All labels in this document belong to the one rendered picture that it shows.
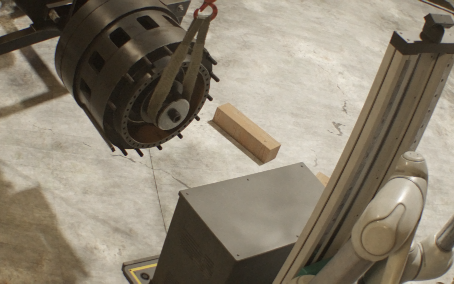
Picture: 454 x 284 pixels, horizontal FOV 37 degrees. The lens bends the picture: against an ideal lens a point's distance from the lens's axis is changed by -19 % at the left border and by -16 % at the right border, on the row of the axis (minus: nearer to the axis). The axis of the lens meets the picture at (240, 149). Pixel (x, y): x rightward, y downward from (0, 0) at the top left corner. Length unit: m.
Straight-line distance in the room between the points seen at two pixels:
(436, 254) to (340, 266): 0.84
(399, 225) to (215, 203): 1.05
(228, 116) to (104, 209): 1.07
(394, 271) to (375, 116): 0.44
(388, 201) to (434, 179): 3.23
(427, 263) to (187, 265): 0.89
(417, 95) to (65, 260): 1.84
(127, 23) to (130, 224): 1.12
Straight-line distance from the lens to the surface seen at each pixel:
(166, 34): 2.88
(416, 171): 1.85
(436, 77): 2.20
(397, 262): 2.02
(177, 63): 2.76
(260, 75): 5.03
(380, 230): 1.70
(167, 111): 2.87
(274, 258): 2.60
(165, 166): 4.04
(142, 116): 2.94
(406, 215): 1.73
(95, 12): 3.03
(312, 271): 2.39
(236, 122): 4.34
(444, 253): 2.66
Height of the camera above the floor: 2.51
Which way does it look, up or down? 35 degrees down
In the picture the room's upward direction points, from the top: 22 degrees clockwise
